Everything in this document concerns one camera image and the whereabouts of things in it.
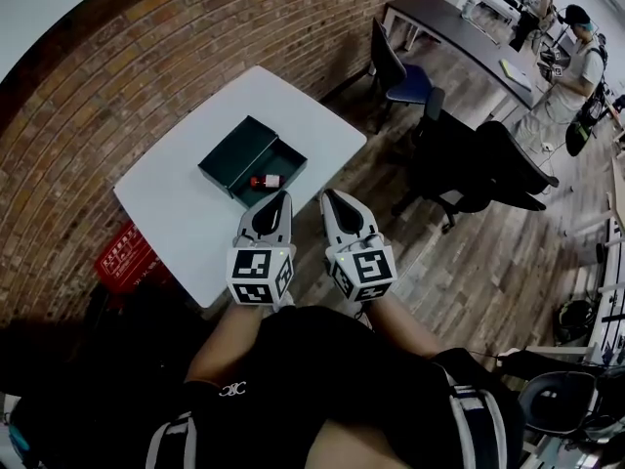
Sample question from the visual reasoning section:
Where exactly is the yellow-green notebook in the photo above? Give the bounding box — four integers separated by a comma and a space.
498, 59, 533, 93

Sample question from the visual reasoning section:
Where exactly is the white square table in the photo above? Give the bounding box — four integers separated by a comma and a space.
112, 64, 368, 311

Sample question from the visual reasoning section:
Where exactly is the black and green backpack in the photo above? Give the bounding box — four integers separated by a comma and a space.
556, 299, 596, 345

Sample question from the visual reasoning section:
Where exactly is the grey shell chair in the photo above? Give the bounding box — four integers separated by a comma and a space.
517, 371, 600, 435

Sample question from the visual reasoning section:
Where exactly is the dark green box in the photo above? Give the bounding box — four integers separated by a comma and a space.
197, 114, 309, 210

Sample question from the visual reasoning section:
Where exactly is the long dark desk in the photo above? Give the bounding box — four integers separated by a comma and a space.
383, 0, 538, 111

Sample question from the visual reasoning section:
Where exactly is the person's left forearm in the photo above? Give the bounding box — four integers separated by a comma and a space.
184, 300, 268, 390

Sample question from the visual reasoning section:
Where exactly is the white long table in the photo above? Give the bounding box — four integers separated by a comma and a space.
463, 0, 520, 24

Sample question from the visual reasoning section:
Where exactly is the black office chair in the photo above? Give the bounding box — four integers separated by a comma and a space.
390, 119, 561, 234
409, 87, 489, 165

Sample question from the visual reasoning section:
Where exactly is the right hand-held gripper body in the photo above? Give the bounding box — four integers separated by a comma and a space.
324, 234, 397, 305

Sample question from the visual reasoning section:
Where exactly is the grey harness strap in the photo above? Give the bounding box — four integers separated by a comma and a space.
145, 410, 199, 469
446, 383, 509, 469

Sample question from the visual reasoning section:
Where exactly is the red plastic crate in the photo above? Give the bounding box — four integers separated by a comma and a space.
93, 220, 172, 295

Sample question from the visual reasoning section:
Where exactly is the person's black shirt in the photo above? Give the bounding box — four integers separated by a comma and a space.
141, 304, 526, 469

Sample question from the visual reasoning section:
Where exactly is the person's right forearm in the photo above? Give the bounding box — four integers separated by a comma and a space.
363, 293, 448, 361

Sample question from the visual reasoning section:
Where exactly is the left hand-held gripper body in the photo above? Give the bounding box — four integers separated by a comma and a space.
225, 234, 297, 312

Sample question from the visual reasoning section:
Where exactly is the blue seat chair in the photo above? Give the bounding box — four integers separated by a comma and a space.
368, 17, 436, 134

